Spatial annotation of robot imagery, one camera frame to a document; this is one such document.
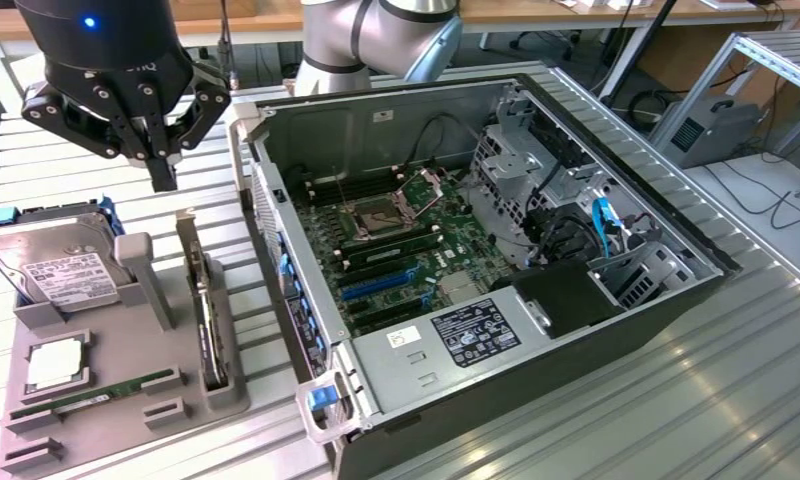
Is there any long wooden desk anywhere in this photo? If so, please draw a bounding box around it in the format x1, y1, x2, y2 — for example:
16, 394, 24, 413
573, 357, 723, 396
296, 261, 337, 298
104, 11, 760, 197
463, 0, 800, 34

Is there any graphics card with metal bracket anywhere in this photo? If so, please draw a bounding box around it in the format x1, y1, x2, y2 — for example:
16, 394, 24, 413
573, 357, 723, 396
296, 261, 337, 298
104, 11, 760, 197
174, 207, 233, 392

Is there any black expansion slot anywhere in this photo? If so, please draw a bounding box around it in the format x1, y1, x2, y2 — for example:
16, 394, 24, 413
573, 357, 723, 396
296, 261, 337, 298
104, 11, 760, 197
349, 294, 432, 324
336, 257, 416, 285

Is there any CPU socket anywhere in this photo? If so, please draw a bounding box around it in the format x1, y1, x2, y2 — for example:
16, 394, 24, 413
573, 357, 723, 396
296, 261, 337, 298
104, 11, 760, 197
344, 196, 409, 240

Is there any green motherboard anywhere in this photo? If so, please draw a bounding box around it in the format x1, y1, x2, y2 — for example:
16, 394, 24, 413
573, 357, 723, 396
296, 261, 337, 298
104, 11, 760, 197
292, 167, 519, 337

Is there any grey parts rack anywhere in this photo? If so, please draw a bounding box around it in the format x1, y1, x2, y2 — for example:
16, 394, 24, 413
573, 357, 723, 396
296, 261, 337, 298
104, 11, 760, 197
0, 232, 253, 476

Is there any open black PC case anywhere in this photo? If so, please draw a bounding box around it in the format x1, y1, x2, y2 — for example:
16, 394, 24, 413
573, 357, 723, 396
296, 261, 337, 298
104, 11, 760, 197
224, 72, 743, 480

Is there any green RAM stick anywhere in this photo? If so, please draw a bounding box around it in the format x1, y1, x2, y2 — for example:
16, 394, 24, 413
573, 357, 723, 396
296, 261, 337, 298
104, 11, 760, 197
9, 368, 177, 420

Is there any blue expansion slot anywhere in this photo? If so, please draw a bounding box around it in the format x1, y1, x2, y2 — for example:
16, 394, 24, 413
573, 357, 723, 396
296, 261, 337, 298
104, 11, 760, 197
341, 272, 420, 302

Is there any silver drive cage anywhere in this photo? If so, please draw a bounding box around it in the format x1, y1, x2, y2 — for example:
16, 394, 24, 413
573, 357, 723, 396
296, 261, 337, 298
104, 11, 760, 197
469, 83, 615, 271

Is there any metal socket cover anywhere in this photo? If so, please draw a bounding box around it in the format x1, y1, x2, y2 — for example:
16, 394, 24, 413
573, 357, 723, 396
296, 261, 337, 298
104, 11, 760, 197
389, 168, 445, 222

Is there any blue wire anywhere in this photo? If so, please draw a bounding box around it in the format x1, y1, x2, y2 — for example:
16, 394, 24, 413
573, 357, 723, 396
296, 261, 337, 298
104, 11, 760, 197
591, 197, 632, 259

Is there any black office chair base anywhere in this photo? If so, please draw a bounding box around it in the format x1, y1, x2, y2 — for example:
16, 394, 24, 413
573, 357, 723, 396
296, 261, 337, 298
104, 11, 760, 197
489, 29, 583, 62

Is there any blue case latch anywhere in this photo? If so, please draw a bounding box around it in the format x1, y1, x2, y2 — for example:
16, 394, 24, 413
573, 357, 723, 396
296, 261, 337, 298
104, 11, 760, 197
305, 387, 339, 411

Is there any silver CPU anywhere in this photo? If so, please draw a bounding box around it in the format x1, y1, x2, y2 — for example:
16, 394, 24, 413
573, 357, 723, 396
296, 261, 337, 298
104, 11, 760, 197
25, 341, 86, 386

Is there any silver power supply with label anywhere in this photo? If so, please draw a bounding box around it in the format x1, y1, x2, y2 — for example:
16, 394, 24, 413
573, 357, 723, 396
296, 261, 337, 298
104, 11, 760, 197
336, 289, 552, 419

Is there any grey computer tower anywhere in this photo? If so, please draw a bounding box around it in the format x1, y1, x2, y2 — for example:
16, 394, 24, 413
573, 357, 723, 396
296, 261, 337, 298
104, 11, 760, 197
650, 97, 768, 170

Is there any thin locking lever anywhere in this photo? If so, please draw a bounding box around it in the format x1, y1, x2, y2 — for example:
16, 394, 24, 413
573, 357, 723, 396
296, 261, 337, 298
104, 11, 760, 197
331, 163, 348, 209

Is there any black wire bundle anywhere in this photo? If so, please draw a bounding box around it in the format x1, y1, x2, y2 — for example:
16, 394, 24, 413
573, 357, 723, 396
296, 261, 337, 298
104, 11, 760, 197
525, 204, 662, 266

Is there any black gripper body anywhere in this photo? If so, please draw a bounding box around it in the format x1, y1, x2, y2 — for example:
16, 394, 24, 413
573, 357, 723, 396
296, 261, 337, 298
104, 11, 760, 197
13, 0, 196, 167

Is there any thin hanging cable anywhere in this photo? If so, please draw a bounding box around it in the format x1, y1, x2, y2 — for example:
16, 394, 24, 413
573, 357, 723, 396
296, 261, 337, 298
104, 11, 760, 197
217, 0, 243, 92

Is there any black slanted pole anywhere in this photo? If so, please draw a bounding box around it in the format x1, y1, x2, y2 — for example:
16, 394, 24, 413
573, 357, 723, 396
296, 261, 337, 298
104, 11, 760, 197
596, 0, 680, 99

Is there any black RAM slot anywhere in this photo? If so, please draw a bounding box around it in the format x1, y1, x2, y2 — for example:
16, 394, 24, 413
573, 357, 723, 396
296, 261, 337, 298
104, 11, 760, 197
304, 168, 400, 194
309, 178, 403, 206

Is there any silver hard disk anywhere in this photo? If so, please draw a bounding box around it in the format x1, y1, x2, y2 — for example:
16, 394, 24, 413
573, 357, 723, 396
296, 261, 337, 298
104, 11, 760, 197
0, 212, 140, 315

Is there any RAM stick with white label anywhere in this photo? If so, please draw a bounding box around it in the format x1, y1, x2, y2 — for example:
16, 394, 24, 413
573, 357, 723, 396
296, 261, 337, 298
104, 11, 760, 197
341, 238, 441, 270

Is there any silver chipset heatsink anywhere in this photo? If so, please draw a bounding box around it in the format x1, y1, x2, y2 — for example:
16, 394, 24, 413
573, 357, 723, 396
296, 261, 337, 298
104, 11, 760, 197
439, 277, 492, 304

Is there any silver disk bay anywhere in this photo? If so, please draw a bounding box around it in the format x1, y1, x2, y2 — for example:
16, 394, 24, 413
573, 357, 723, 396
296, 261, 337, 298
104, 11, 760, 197
585, 242, 706, 309

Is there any aluminium frame rack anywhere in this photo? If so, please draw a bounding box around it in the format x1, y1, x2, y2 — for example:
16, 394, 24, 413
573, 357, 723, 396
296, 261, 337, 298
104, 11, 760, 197
646, 27, 800, 161

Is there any black plastic shroud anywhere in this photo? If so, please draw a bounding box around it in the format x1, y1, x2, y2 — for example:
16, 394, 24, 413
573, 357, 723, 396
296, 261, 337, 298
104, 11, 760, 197
509, 259, 628, 341

